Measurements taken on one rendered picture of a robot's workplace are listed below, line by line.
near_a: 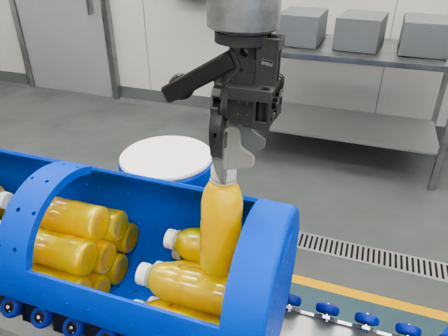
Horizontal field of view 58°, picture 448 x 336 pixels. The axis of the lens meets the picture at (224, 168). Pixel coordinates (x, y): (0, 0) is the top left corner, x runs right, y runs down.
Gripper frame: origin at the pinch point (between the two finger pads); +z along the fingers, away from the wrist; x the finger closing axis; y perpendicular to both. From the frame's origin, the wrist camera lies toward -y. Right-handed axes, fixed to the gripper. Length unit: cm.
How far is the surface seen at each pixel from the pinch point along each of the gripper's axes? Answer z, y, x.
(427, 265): 127, 70, 151
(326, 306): 32.1, 18.4, 9.5
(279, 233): 7.4, 9.7, -2.8
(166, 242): 20.8, -12.6, 3.6
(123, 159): 27, -45, 40
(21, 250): 15.3, -30.6, -12.5
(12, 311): 35, -40, -11
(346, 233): 128, 24, 166
